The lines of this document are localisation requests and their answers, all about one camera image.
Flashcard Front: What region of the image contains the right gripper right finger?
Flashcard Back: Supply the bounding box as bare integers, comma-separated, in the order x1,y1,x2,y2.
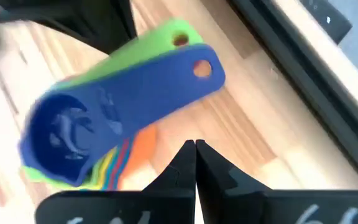
196,139,358,224

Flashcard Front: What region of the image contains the orange measuring cup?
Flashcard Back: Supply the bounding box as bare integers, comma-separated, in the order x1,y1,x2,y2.
116,124,160,191

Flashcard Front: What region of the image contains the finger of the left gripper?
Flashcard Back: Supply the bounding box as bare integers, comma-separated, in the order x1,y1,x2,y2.
0,0,138,55

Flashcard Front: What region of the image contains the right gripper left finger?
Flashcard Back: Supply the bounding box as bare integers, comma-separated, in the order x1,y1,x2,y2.
35,139,197,224

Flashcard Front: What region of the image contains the small dark blue measuring cup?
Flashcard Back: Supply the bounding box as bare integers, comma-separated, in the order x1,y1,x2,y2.
19,43,226,188

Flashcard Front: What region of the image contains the red measuring cup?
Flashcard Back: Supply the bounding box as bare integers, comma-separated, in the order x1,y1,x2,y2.
108,138,134,191

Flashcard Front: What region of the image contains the teal measuring cup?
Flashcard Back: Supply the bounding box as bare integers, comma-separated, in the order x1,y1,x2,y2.
101,145,124,191

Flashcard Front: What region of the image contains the green measuring cup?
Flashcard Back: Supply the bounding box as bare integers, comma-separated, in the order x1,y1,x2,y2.
20,17,205,191

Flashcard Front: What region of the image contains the yellow measuring cup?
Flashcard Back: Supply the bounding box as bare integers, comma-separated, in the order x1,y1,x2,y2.
88,148,118,191

